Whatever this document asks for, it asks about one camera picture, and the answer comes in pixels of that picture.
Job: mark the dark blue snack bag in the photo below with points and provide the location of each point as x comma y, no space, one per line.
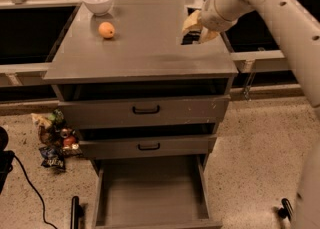
52,158

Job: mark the grey drawer cabinet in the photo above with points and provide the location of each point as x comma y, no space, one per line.
145,59

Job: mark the grey top drawer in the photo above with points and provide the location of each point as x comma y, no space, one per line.
123,113

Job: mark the grey bottom drawer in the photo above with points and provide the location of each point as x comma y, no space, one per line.
153,193

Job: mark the white bowl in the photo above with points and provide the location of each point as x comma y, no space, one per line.
98,7

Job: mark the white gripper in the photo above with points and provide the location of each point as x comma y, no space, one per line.
210,19

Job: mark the grey drawer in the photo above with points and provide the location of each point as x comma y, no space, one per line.
148,147
153,193
123,113

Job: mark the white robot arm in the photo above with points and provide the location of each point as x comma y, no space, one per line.
297,33

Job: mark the yellow chip bag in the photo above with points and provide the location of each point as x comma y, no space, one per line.
41,121

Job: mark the brown snack bag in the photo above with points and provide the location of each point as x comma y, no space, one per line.
48,136

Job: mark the dark rxbar blueberry bar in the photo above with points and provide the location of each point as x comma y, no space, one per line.
191,37

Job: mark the black base bar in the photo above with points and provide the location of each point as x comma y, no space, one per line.
286,211
76,213

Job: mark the black right base bar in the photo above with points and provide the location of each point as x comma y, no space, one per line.
286,211

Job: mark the orange fruit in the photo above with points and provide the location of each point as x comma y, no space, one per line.
106,30

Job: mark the black left base bar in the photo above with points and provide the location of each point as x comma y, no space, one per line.
76,213

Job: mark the green snack bag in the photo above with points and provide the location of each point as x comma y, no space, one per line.
57,117

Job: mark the black device on floor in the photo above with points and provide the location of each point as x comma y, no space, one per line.
6,158

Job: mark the red soda can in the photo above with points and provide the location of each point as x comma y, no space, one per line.
69,141

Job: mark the grey middle drawer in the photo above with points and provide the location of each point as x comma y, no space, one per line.
148,147

